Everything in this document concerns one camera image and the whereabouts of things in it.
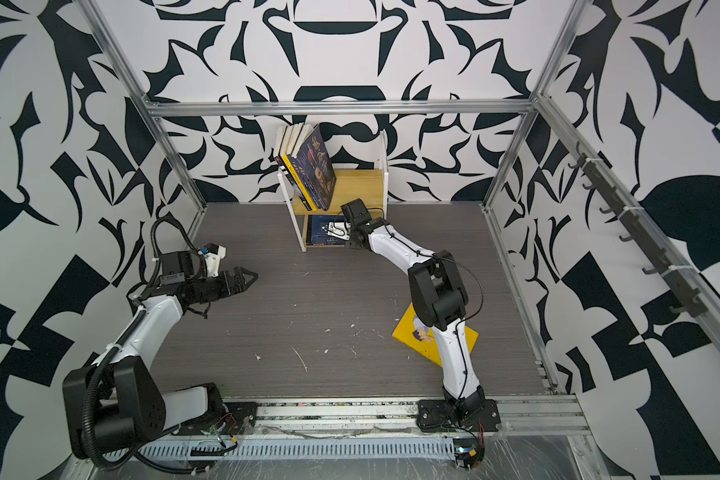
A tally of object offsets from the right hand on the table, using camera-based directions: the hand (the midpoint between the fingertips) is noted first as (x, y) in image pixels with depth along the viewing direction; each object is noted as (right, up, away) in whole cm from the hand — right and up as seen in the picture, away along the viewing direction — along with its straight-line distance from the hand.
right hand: (357, 221), depth 99 cm
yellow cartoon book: (-14, +4, -10) cm, 18 cm away
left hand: (-32, -16, -14) cm, 38 cm away
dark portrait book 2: (-12, +14, -14) cm, 23 cm away
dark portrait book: (-12, +15, -14) cm, 24 cm away
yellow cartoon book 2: (+19, -34, -12) cm, 41 cm away
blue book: (-13, -5, 0) cm, 14 cm away
